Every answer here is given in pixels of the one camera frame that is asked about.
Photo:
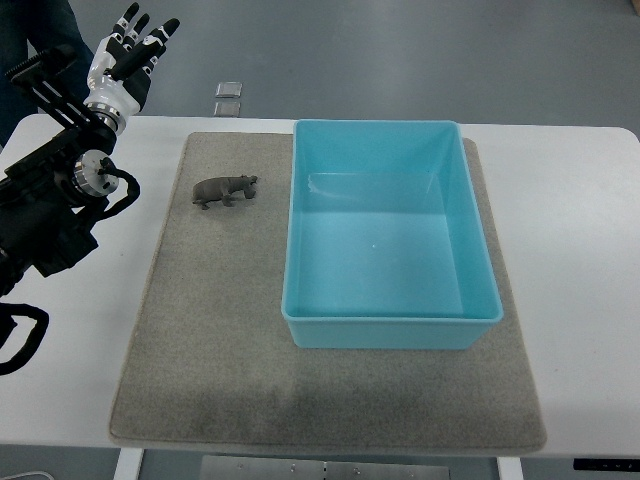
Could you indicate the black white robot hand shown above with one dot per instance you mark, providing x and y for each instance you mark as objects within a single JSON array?
[{"x": 119, "y": 77}]

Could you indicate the brown toy hippo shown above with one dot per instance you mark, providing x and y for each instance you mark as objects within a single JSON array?
[{"x": 222, "y": 189}]

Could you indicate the blue plastic box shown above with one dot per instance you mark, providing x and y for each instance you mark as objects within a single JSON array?
[{"x": 386, "y": 246}]

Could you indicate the upper metal floor plate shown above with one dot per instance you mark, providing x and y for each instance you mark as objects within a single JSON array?
[{"x": 228, "y": 89}]

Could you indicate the metal floor plate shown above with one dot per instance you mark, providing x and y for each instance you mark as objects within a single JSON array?
[
  {"x": 227, "y": 109},
  {"x": 228, "y": 89}
]

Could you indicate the lower metal floor plate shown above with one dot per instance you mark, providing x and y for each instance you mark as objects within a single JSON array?
[{"x": 227, "y": 109}]

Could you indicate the grey felt mat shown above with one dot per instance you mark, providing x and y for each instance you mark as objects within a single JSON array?
[{"x": 211, "y": 363}]

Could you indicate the white left table leg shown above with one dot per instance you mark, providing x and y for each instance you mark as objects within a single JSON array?
[{"x": 129, "y": 464}]

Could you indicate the white table leg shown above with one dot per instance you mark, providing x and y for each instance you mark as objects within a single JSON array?
[
  {"x": 509, "y": 468},
  {"x": 129, "y": 464}
]

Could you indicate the grey metal table crossbar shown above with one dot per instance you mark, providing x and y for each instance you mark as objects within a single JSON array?
[{"x": 226, "y": 467}]

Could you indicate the white right table leg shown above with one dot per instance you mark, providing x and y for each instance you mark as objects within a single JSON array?
[{"x": 509, "y": 468}]

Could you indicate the black desk control panel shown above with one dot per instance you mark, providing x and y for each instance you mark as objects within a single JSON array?
[{"x": 607, "y": 465}]

